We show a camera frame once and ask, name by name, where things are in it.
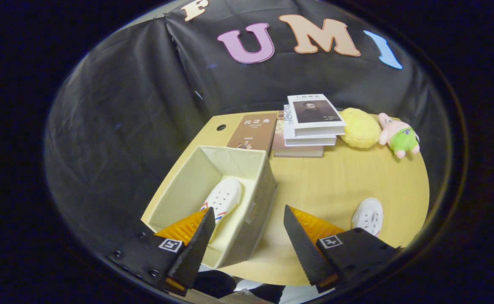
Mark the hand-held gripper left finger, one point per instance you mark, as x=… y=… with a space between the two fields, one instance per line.
x=194 y=249

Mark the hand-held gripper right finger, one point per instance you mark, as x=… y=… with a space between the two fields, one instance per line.
x=304 y=249

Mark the white striped shoe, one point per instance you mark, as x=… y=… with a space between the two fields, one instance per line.
x=223 y=198
x=369 y=215

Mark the beige fabric storage box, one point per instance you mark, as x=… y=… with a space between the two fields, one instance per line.
x=187 y=185

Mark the thick brown book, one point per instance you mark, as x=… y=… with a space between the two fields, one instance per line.
x=297 y=151

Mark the thin brown cover book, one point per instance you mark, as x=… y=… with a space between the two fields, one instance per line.
x=253 y=131

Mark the yellow round plush toy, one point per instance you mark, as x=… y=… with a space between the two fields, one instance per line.
x=358 y=126

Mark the white portrait cover book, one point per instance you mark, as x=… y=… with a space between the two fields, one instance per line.
x=314 y=112

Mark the pink starfish plush toy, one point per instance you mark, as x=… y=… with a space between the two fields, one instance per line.
x=399 y=135

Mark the black backdrop cloth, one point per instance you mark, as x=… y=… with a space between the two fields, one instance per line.
x=124 y=105

